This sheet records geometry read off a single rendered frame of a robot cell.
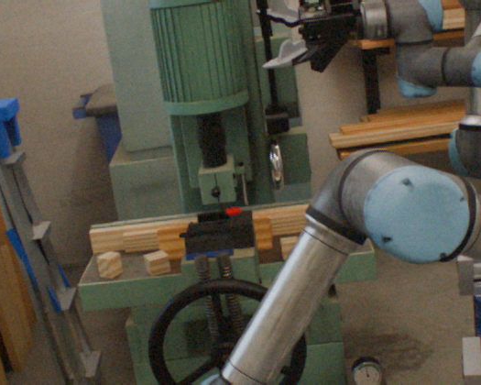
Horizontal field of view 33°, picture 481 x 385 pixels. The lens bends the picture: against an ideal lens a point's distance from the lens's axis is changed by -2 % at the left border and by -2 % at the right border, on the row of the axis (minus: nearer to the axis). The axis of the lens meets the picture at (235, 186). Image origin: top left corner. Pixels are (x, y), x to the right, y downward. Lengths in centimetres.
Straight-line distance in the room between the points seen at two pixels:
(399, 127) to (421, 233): 277
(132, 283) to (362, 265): 46
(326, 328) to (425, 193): 74
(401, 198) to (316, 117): 317
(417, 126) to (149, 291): 233
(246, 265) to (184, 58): 42
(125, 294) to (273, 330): 57
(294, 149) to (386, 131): 188
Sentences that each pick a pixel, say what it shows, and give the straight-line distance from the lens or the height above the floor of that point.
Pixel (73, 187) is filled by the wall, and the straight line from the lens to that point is 425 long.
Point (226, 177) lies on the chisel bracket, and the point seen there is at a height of 105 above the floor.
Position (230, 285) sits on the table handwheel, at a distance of 143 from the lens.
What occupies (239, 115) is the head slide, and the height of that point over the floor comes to 115.
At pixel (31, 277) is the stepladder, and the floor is 63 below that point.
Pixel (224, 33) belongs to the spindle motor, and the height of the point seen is 135.
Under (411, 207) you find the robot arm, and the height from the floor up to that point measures 119.
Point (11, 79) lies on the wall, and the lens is 419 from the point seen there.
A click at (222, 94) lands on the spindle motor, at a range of 161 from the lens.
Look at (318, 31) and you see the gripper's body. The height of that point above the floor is 134.
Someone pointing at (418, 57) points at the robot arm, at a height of 127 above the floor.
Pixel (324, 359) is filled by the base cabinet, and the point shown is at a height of 67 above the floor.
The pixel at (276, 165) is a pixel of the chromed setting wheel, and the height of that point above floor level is 103.
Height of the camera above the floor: 152
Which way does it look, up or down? 17 degrees down
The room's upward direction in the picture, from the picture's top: 8 degrees counter-clockwise
